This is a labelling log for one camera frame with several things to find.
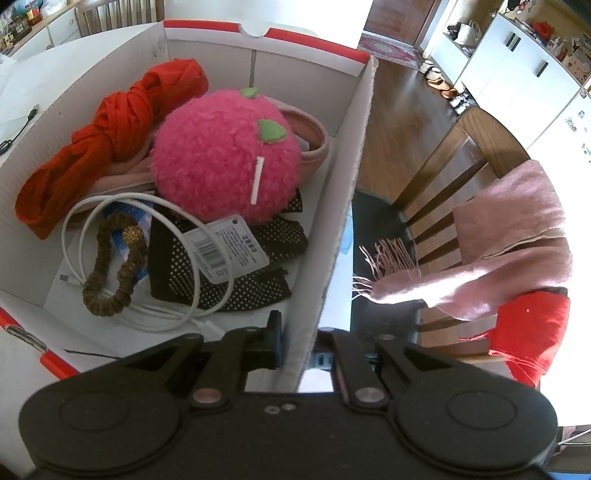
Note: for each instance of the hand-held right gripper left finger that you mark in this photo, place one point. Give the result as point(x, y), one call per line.
point(272, 344)

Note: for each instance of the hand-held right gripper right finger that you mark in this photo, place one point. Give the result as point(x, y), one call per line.
point(323, 356)

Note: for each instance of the black dotted gloves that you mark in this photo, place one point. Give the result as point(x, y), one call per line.
point(258, 286)

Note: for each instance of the brown scrunchie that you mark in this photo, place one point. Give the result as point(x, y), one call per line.
point(134, 267)

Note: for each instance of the white cardboard box red trim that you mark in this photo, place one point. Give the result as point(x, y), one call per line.
point(341, 184)

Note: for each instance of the pink plush strawberry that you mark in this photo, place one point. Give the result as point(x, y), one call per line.
point(207, 152)

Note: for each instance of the red knotted cloth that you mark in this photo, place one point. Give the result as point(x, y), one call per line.
point(120, 110)

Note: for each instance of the white barcode hang tag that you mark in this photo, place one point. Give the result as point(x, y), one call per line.
point(231, 249)

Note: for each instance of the black seat cushion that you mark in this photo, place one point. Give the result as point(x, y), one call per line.
point(378, 217)

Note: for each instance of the red garment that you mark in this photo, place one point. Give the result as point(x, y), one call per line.
point(531, 332)

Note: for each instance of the pink fringed scarf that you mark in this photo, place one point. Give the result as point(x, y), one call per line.
point(517, 230)

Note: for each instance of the wooden chair with scarf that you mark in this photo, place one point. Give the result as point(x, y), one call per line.
point(480, 134)

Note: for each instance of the brown slipper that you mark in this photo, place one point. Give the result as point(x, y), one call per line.
point(435, 82)
point(449, 92)

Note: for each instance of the white slipper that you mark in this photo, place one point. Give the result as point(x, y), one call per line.
point(425, 66)
point(433, 71)

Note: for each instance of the red patterned rug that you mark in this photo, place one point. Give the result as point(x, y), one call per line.
point(388, 48)

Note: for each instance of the brown wooden door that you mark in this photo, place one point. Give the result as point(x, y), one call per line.
point(397, 18)

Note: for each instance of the white tote bag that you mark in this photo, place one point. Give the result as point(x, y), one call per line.
point(470, 32)

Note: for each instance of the brown wooden chair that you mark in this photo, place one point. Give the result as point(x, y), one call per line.
point(87, 18)

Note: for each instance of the white sideboard wooden top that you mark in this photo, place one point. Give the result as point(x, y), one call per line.
point(60, 27)

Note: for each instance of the red decorative object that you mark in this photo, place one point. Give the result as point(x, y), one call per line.
point(542, 30)

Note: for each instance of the white wall cabinet unit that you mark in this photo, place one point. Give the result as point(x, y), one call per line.
point(508, 69)

